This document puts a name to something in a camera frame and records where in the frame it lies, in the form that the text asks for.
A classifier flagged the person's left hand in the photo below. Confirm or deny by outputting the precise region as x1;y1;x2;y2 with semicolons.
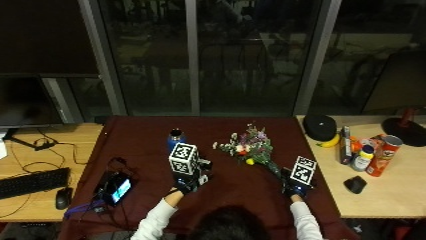
171;158;215;196

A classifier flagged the person's right hand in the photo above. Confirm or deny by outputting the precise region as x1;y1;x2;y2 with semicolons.
280;166;318;199

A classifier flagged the right glove white marker cube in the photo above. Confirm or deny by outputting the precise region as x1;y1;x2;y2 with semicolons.
289;155;318;186

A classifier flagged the glove white marker cube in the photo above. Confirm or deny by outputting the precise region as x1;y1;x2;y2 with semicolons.
289;155;318;186
168;142;200;176

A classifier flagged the left glove white marker cube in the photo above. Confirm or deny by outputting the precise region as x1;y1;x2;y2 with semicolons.
168;142;200;176

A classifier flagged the dark red tablecloth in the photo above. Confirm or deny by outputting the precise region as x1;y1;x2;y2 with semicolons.
57;115;362;240

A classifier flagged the blue water bottle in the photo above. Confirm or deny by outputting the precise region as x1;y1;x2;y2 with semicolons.
167;127;188;155

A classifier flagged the mixed flower bouquet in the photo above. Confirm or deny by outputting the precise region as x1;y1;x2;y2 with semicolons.
212;122;284;178

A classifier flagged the yellow banana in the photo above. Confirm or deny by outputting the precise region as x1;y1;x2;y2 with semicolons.
314;132;342;149

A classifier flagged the black angular computer mouse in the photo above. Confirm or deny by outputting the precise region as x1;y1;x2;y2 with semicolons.
342;175;369;195

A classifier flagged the dark slim box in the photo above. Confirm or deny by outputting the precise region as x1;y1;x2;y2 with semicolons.
338;125;354;166

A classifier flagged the black cap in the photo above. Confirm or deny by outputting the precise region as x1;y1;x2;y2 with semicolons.
302;113;340;142

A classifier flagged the white bottle with yellow lid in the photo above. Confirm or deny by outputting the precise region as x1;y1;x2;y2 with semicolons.
349;144;376;173

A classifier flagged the orange snack packet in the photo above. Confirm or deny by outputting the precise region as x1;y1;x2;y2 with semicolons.
349;135;380;155

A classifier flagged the black device with lit screen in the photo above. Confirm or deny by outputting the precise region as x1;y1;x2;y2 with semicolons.
95;170;135;208

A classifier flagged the red chips can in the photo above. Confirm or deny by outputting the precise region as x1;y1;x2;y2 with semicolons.
365;134;405;178

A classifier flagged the dark chair back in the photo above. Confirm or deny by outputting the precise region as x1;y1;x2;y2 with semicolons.
361;49;426;116

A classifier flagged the black keyboard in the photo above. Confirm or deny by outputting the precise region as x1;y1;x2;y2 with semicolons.
0;166;72;201

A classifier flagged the black computer monitor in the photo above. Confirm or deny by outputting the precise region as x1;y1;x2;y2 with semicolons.
0;74;64;130

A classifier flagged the white object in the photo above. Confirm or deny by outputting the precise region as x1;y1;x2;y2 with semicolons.
0;129;10;161

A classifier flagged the black cable bundle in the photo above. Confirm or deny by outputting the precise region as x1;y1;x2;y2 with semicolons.
105;156;136;178

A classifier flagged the purple strap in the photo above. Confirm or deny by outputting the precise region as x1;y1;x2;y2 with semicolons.
63;199;107;220

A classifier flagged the thin black desk cable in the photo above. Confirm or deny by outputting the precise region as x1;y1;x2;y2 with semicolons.
7;127;91;175

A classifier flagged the grey window frame post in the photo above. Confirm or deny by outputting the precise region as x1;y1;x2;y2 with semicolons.
76;0;131;117
292;0;344;117
184;0;201;117

